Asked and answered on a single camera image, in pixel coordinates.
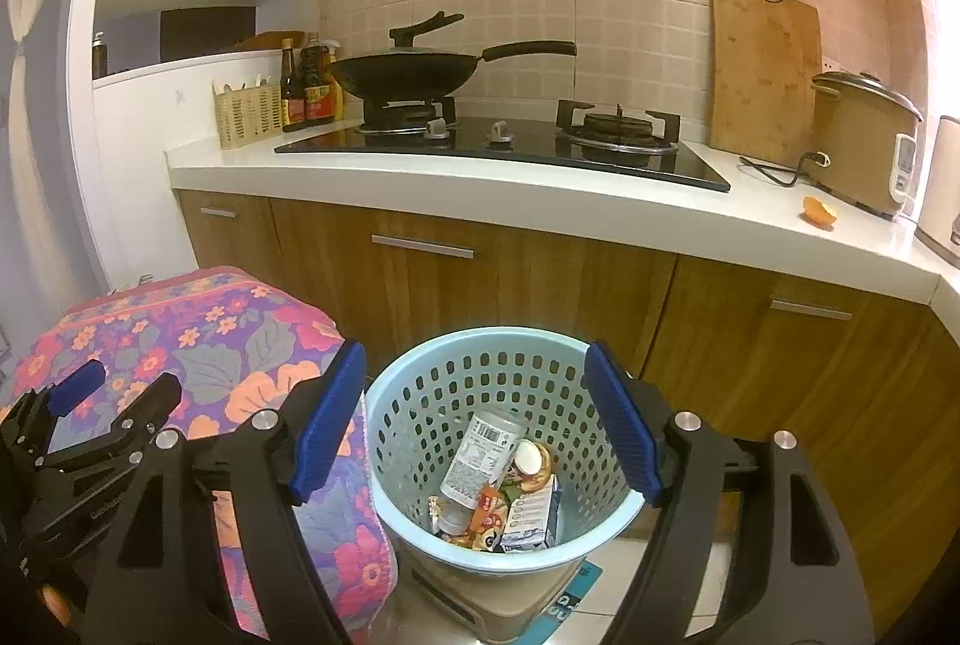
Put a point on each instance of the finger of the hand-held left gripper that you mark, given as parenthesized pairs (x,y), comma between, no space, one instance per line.
(75,386)
(146,409)

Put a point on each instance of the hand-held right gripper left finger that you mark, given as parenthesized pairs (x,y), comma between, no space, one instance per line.
(330,420)

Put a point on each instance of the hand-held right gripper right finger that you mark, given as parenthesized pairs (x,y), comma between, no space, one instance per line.
(622,420)

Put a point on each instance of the light blue plastic basket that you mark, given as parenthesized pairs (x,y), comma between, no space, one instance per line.
(420,405)

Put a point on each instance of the blue and white milk carton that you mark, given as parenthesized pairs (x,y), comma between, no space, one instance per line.
(532,514)

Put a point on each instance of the white floral drink bottle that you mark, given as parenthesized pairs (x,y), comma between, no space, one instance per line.
(480,457)

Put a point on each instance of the orange snack packet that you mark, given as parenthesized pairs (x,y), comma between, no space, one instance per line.
(487,517)

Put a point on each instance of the white eggshell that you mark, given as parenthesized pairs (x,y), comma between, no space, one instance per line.
(527,457)

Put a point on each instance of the wooden base cabinet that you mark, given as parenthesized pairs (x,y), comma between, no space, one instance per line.
(525,300)

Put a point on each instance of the blue printed card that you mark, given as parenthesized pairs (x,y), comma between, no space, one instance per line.
(577,589)

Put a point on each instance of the beige plastic box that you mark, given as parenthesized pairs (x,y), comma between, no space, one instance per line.
(480,604)

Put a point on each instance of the white kitchen countertop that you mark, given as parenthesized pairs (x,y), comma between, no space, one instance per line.
(525,202)

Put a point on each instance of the black glass gas hob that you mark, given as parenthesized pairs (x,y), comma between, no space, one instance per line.
(525,157)

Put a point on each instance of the orange peel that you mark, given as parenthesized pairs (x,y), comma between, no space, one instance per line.
(819,211)

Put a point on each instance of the black burner grate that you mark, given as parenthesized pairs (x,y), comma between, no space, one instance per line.
(409,111)
(619,127)

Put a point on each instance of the beige utensil basket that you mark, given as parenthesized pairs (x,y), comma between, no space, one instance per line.
(247,116)

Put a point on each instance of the grey hob knob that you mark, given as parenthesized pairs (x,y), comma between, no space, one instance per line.
(501,135)
(438,129)

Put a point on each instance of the slim dark sauce bottle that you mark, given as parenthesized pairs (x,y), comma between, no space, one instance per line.
(291,97)

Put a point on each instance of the yellow sauce bottle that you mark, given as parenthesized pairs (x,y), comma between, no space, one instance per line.
(339,90)

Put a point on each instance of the large dark sauce bottle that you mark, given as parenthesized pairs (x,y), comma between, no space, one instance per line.
(319,90)

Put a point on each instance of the dark glass bottle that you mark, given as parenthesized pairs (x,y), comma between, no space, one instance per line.
(100,56)

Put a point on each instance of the black wok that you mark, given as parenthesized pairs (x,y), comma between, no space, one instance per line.
(405,75)

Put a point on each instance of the beige rice cooker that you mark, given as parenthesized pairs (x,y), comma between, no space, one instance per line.
(855,150)

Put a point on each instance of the wooden cutting board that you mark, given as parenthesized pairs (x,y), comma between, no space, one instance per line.
(761,75)

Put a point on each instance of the brown wooden tray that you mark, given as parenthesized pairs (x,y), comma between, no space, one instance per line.
(266,41)

